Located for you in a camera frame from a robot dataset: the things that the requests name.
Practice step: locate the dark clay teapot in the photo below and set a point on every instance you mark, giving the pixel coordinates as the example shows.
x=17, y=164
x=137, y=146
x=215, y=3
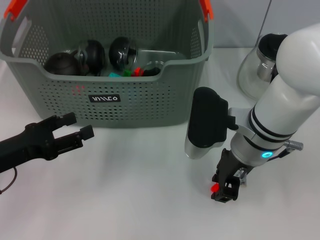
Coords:
x=60, y=65

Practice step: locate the cyan square toy plate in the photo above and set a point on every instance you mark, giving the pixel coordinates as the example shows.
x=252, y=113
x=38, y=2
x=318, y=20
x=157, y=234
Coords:
x=113, y=74

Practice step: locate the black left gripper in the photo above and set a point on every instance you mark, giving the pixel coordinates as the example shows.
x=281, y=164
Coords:
x=30, y=146

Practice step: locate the grey perforated plastic storage bin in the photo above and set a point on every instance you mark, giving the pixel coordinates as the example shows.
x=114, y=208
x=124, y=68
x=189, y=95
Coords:
x=150, y=110

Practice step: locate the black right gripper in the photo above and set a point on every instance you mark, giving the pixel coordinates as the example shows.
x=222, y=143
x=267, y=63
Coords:
x=228, y=165

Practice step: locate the green toy brick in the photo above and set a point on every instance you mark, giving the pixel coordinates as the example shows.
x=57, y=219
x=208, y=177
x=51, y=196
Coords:
x=127, y=73

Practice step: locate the glass teacup black holder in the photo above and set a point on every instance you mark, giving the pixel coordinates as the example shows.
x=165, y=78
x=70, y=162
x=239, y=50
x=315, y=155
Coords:
x=152, y=70
x=93, y=56
x=122, y=53

